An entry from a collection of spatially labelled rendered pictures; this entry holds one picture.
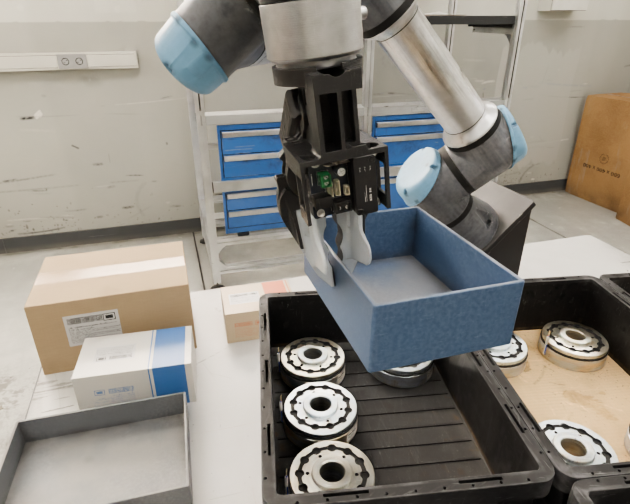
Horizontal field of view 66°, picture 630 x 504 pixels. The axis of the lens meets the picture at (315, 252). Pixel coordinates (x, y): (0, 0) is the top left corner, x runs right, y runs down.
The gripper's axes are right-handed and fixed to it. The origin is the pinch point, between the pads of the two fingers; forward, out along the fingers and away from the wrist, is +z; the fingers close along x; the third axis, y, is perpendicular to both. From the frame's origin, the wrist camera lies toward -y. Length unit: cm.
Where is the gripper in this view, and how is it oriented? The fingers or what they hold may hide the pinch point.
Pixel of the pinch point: (334, 269)
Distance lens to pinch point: 49.1
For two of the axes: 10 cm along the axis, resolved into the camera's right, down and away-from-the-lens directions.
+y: 2.7, 4.2, -8.7
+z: 1.2, 8.8, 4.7
